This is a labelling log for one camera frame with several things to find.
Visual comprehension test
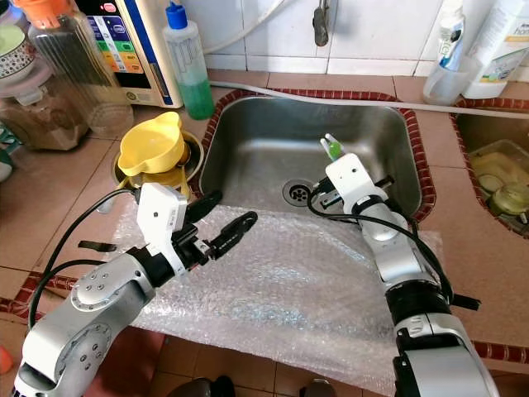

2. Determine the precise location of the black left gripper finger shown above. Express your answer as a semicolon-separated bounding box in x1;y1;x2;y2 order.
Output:
188;191;222;223
210;212;260;259

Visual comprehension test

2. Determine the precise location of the deep steel plate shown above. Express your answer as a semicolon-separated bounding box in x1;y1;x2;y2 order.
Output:
112;131;205;195

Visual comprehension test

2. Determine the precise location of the yellow plastic bowl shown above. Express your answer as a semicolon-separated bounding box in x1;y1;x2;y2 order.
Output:
117;112;187;177

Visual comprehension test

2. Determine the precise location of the small green white utensil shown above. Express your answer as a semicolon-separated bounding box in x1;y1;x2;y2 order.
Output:
320;133;345;163

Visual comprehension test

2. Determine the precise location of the steel kitchen sink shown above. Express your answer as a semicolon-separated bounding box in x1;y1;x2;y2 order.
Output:
450;112;529;241
198;95;422;220

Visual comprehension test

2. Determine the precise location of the sink drain strainer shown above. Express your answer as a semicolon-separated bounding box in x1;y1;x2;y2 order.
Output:
283;179;317;208

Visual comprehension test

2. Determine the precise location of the bubble wrap sheet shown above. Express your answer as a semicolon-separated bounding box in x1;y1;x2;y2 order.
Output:
107;198;447;396

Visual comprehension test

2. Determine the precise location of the small black clip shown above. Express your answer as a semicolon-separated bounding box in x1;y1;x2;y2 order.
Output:
79;239;121;254

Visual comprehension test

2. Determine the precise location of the green dish soap bottle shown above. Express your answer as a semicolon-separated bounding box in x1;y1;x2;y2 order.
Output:
164;2;216;121

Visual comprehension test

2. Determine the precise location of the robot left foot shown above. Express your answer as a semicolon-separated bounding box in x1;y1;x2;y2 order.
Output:
169;376;236;397

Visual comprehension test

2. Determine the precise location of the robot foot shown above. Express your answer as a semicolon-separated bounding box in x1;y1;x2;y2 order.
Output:
169;376;236;397
298;379;340;397

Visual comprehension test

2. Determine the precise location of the cream blue water ionizer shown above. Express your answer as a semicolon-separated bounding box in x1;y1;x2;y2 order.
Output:
79;0;183;108

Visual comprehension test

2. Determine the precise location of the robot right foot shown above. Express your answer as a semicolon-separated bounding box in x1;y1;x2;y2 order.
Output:
298;379;340;397

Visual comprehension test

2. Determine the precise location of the brown powder storage container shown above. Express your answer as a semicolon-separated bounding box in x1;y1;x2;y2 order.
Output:
0;62;88;151

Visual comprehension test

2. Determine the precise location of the clear ribbed plastic jar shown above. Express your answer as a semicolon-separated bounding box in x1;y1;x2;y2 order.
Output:
17;0;133;140

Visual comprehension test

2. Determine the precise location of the teal bunny mug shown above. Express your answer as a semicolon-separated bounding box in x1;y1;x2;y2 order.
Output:
0;124;13;183

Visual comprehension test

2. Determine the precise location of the patterned ceramic bowl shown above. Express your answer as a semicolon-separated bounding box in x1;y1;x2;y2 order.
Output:
0;23;38;84

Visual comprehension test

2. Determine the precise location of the clear plastic cup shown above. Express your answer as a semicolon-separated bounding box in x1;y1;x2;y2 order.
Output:
422;8;484;107

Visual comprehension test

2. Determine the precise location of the pale plastic food container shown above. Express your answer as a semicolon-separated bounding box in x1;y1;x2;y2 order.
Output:
469;139;529;199

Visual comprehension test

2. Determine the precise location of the round glass lid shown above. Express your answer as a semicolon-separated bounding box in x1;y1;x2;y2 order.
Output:
489;182;529;220

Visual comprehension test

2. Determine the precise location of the white printed tube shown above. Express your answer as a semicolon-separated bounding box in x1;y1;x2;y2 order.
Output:
438;0;468;71

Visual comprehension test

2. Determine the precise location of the white plastic bottle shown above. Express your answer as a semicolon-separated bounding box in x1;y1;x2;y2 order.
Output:
461;0;529;100

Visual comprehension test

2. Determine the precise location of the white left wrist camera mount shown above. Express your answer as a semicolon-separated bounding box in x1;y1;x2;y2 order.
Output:
135;183;189;278

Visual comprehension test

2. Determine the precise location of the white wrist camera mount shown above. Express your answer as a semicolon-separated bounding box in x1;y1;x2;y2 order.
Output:
135;183;189;278
324;153;389;218

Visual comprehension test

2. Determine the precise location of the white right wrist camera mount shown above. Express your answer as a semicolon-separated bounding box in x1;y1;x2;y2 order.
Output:
324;153;389;218

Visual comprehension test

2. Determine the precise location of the thick white hose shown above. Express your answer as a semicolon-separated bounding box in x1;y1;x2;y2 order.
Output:
207;80;529;121

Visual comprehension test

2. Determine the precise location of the thin white hose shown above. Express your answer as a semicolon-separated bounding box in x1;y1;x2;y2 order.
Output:
203;0;290;55

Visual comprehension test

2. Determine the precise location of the grey wall tap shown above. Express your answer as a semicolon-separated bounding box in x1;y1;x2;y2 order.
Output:
312;0;333;47

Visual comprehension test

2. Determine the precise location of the orange gas hose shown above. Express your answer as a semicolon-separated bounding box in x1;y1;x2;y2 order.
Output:
0;343;14;375

